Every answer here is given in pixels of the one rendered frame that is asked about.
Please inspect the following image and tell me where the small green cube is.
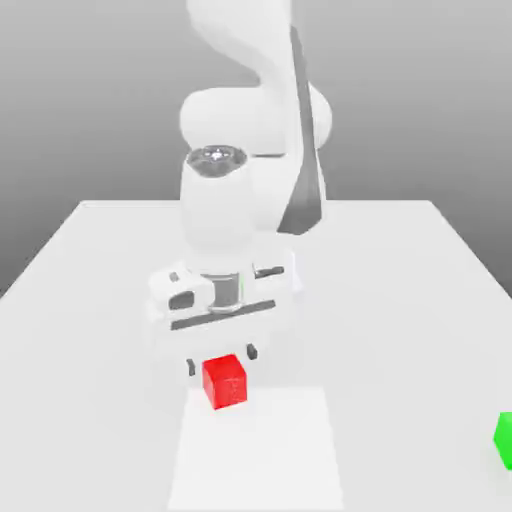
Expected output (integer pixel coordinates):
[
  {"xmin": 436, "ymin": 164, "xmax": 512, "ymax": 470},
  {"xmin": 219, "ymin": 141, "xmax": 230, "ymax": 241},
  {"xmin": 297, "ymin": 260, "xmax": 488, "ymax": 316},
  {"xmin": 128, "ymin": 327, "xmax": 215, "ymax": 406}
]
[{"xmin": 492, "ymin": 411, "xmax": 512, "ymax": 472}]

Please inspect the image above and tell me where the small red cube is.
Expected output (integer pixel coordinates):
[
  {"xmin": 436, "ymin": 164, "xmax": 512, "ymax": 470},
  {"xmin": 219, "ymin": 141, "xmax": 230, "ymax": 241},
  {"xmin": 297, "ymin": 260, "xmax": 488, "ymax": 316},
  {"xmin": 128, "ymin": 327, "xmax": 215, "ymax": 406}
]
[{"xmin": 200, "ymin": 353, "xmax": 249, "ymax": 412}]

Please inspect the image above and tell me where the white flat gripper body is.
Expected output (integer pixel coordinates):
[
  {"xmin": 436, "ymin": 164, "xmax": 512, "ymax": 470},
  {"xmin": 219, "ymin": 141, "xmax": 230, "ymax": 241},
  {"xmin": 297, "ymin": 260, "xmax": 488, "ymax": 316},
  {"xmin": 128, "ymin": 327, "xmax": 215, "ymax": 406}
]
[{"xmin": 148, "ymin": 290, "xmax": 299, "ymax": 363}]

